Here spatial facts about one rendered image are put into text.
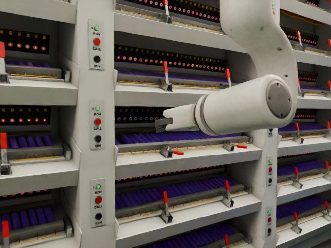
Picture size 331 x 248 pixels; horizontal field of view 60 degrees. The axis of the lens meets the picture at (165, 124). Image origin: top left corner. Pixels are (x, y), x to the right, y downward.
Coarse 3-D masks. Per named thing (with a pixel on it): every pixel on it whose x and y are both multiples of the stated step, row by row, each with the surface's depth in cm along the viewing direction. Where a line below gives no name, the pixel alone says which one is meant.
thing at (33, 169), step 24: (0, 120) 75; (24, 120) 78; (48, 120) 82; (0, 144) 64; (24, 144) 73; (48, 144) 76; (72, 144) 74; (0, 168) 61; (24, 168) 67; (48, 168) 69; (72, 168) 71; (0, 192) 63; (24, 192) 65
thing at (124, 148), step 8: (240, 136) 111; (128, 144) 84; (136, 144) 85; (144, 144) 86; (152, 144) 88; (160, 144) 89; (168, 144) 91; (176, 144) 93; (184, 144) 94; (192, 144) 96; (200, 144) 99; (208, 144) 100; (216, 144) 103; (240, 144) 107; (120, 152) 82; (152, 152) 86
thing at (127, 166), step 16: (256, 144) 111; (128, 160) 80; (144, 160) 82; (160, 160) 84; (176, 160) 87; (192, 160) 91; (208, 160) 95; (224, 160) 100; (240, 160) 105; (128, 176) 80
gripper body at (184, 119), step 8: (192, 104) 56; (168, 112) 61; (176, 112) 59; (184, 112) 57; (192, 112) 56; (176, 120) 59; (184, 120) 57; (192, 120) 56; (168, 128) 61; (176, 128) 59; (184, 128) 58; (192, 128) 58
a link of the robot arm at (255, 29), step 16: (224, 0) 48; (240, 0) 46; (256, 0) 45; (272, 0) 48; (224, 16) 48; (240, 16) 46; (256, 16) 46; (272, 16) 47; (224, 32) 50; (240, 32) 48; (256, 32) 47; (272, 32) 48; (256, 48) 51; (272, 48) 50; (288, 48) 50; (256, 64) 56; (272, 64) 52; (288, 64) 51; (288, 80) 51; (272, 128) 53
